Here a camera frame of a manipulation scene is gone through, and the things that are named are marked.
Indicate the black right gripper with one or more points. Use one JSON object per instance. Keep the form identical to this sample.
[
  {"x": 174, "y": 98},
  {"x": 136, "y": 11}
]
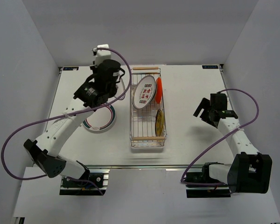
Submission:
[{"x": 205, "y": 104}]

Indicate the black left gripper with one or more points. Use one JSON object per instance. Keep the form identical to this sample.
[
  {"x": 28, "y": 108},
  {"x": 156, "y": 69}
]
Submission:
[{"x": 94, "y": 69}]

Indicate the white plate red characters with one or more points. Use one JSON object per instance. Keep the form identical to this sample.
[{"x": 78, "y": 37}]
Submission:
[
  {"x": 101, "y": 120},
  {"x": 144, "y": 92}
]

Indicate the yellow patterned plate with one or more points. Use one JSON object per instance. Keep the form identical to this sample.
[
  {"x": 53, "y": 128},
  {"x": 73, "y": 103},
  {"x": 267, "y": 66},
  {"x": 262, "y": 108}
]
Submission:
[{"x": 159, "y": 123}]

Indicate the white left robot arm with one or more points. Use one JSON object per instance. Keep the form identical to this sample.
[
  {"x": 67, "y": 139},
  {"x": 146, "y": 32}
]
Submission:
[{"x": 45, "y": 149}]

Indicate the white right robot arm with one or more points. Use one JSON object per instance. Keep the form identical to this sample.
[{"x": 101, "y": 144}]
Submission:
[{"x": 250, "y": 170}]

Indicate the orange plastic plate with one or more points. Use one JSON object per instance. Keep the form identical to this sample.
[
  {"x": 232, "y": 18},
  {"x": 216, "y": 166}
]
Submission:
[{"x": 158, "y": 94}]

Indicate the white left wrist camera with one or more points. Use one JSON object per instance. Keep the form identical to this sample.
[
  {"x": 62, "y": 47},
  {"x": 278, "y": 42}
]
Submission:
[{"x": 101, "y": 55}]

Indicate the metal wire dish rack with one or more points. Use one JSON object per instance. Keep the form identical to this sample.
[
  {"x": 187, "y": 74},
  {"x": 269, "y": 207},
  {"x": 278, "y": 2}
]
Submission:
[{"x": 142, "y": 122}]

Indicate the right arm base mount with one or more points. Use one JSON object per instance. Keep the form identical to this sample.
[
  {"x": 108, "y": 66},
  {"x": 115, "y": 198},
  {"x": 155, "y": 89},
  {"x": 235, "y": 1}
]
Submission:
[{"x": 202, "y": 186}]

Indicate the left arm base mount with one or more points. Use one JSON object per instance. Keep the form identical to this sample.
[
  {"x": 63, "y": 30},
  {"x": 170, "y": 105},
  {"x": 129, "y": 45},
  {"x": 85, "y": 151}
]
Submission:
[{"x": 96, "y": 185}]

